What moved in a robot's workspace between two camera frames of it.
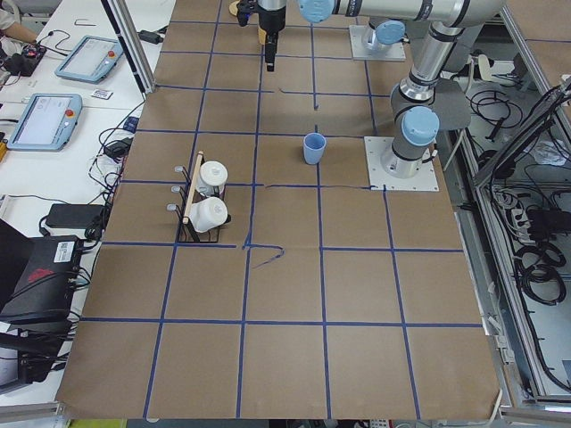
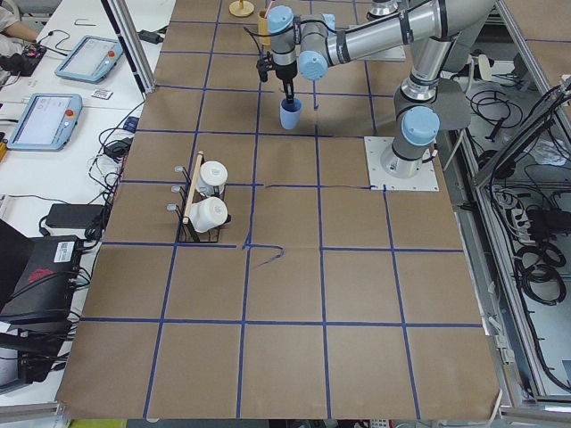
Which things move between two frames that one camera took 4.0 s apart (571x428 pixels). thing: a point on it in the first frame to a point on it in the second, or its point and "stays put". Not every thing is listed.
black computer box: (38, 275) stays put
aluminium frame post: (125, 26) stays put
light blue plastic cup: (314, 144) to (290, 113)
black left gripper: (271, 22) to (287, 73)
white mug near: (208, 213) stays put
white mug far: (212, 177) stays put
